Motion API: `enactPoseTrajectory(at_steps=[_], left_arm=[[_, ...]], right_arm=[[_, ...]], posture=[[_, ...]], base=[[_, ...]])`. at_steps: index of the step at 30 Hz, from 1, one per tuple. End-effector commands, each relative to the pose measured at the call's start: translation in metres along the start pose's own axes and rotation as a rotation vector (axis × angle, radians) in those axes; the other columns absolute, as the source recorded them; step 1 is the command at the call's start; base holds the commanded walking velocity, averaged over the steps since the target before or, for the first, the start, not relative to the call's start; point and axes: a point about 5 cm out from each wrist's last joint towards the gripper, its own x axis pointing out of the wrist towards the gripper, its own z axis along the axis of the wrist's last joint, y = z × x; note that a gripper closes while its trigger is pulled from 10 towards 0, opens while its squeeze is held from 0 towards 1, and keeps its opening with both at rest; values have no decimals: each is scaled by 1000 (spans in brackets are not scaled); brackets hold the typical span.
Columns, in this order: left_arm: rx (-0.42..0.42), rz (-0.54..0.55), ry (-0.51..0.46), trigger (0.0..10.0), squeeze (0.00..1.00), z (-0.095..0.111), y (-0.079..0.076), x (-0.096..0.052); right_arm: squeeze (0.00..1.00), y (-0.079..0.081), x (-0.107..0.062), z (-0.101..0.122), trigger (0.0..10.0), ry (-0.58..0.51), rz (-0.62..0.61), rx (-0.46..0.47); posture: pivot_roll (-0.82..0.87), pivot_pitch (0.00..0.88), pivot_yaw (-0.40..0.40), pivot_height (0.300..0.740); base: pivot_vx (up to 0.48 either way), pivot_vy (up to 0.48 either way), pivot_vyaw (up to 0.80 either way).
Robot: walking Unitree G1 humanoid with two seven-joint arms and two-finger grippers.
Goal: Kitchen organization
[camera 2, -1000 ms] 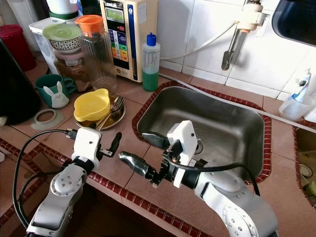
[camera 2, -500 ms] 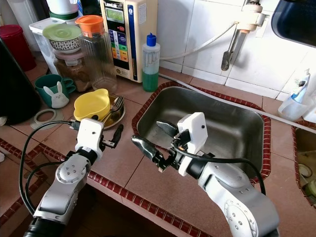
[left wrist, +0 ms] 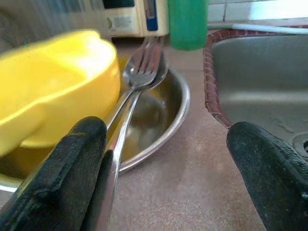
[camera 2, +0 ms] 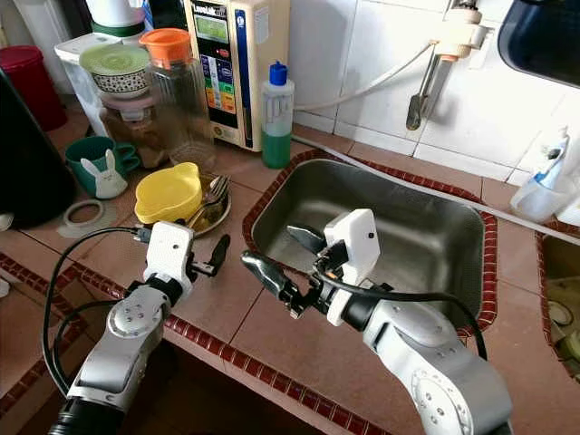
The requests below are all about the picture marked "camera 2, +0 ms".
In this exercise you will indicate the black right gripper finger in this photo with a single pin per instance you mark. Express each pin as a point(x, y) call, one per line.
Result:
point(265, 270)
point(305, 237)

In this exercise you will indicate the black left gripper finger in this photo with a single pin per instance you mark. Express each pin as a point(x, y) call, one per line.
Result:
point(219, 254)

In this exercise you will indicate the steel bowl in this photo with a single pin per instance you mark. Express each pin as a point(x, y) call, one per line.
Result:
point(217, 217)

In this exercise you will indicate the yellow plastic bowl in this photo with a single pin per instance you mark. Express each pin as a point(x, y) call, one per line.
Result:
point(168, 195)

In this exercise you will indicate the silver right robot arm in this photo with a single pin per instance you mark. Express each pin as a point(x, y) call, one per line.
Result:
point(444, 372)

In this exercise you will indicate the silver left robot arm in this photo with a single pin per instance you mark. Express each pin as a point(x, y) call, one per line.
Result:
point(118, 353)

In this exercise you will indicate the steel kitchen sink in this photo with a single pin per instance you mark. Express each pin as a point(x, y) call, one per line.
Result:
point(426, 236)

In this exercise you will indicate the green dish soap bottle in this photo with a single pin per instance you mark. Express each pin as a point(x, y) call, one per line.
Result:
point(277, 145)

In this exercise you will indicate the glass pitcher orange lid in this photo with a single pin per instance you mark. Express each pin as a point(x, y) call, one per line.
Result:
point(179, 109)

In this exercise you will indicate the glass jar pink lid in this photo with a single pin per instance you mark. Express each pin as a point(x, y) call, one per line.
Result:
point(131, 131)

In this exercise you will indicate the teal rabbit mug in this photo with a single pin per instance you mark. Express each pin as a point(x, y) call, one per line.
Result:
point(91, 163)

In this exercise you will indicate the cream water ionizer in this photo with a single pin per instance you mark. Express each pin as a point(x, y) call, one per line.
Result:
point(249, 72)

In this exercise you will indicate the patterned ceramic bowl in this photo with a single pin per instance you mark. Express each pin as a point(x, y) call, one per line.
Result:
point(120, 84)

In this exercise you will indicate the black electric kettle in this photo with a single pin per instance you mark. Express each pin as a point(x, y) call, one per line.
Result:
point(36, 154)

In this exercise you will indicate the steel faucet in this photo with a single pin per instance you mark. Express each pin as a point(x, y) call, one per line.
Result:
point(430, 82)

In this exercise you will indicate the green round lid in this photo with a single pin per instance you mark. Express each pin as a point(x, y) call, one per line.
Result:
point(113, 58)

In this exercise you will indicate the translucent white plastic container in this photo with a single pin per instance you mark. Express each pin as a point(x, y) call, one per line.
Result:
point(74, 82)

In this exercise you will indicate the red canister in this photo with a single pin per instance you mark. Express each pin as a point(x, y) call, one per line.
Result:
point(36, 86)

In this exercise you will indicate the small steel side sink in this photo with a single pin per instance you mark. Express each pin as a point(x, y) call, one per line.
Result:
point(564, 308)

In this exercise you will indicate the white faucet filter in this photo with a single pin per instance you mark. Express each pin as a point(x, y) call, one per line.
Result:
point(462, 36)

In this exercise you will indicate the white thermos green band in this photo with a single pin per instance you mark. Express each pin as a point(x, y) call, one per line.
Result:
point(115, 14)

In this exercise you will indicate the dark blue pan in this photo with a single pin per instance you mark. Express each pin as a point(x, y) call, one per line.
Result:
point(544, 41)

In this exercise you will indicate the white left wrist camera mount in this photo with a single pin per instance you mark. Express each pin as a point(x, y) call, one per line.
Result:
point(168, 258)

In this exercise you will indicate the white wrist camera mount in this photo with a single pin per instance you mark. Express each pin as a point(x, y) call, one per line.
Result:
point(168, 258)
point(353, 237)

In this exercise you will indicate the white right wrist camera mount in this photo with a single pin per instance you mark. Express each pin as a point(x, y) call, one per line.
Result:
point(353, 237)

